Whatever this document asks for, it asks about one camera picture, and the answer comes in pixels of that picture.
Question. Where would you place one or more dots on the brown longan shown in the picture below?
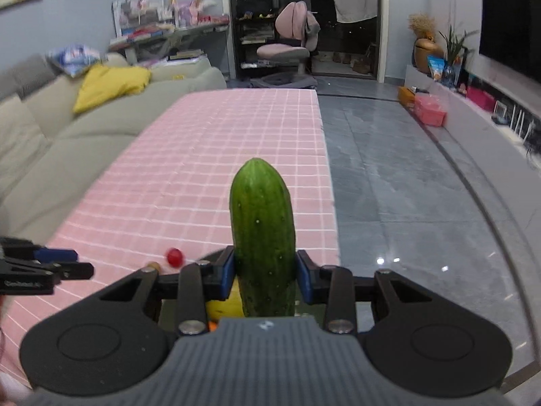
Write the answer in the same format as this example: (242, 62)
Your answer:
(152, 266)

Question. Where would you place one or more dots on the black television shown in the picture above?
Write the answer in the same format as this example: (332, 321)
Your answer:
(511, 21)

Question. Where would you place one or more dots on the pink office chair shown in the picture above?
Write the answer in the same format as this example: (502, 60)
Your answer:
(291, 34)

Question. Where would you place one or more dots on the pink storage box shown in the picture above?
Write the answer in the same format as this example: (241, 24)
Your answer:
(481, 98)

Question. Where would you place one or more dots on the red cherry tomato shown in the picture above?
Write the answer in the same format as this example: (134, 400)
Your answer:
(174, 257)

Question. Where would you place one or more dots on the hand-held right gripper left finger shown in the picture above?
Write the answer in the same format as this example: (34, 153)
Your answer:
(228, 275)

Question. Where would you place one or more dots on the green potted plant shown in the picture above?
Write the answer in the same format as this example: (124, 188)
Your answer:
(456, 48)

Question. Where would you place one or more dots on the dark book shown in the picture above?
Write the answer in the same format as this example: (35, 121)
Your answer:
(186, 54)

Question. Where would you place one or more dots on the green cucumber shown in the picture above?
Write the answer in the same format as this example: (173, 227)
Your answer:
(262, 241)

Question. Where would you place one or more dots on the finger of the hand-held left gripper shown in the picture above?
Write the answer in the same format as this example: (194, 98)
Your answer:
(57, 255)
(76, 271)

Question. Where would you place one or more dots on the pink toy box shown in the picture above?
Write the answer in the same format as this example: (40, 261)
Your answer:
(190, 8)

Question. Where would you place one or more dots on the grey striped cushion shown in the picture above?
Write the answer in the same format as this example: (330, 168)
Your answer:
(10, 82)
(38, 70)

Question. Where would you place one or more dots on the blue snack bag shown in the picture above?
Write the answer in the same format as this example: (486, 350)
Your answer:
(436, 68)

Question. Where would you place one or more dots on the pink plastic basket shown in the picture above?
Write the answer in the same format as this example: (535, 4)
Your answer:
(430, 110)

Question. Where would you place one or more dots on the white media bench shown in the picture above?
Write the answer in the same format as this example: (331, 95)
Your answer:
(486, 135)

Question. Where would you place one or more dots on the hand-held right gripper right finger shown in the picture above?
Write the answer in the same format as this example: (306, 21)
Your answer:
(304, 277)

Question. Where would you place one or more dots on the small photo frame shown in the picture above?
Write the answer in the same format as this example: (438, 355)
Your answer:
(500, 113)

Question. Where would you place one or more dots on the beige sofa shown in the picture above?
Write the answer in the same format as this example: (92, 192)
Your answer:
(84, 135)

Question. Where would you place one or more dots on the blue printed cushion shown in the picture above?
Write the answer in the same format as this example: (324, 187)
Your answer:
(76, 59)

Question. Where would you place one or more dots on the yellow pillow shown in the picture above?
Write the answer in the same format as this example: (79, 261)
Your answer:
(110, 86)

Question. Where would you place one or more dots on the white router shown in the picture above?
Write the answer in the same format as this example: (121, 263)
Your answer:
(522, 124)

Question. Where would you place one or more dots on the pink checkered tablecloth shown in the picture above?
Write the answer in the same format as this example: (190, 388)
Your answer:
(211, 135)

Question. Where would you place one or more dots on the orange box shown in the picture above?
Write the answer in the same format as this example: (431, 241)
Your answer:
(406, 96)

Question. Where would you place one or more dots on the black shelf unit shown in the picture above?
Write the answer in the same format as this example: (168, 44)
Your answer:
(253, 21)

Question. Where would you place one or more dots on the yellow-green round fruit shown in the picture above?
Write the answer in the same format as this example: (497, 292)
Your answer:
(224, 306)

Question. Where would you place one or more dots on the white desk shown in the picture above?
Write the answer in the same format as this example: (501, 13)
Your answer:
(169, 38)

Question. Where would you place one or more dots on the gold vase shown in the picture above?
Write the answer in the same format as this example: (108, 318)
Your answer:
(427, 53)

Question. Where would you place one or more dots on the dried flower bunch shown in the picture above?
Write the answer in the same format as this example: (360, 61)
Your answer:
(422, 25)

